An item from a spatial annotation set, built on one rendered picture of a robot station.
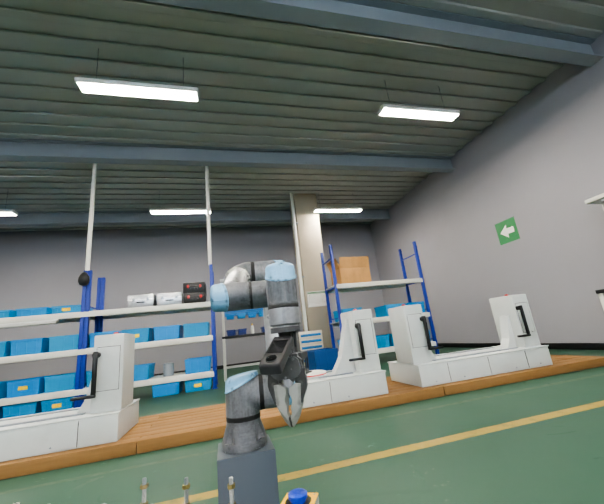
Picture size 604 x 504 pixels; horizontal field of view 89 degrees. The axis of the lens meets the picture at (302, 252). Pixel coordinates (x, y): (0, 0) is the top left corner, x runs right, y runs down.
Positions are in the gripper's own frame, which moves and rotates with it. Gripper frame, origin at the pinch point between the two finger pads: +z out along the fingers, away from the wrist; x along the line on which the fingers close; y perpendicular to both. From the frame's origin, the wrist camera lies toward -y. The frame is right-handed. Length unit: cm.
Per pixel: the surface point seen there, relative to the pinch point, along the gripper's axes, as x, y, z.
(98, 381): 182, 122, -1
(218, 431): 102, 148, 42
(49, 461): 192, 100, 41
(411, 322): -48, 245, -17
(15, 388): 468, 262, 11
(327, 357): 73, 435, 22
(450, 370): -74, 251, 29
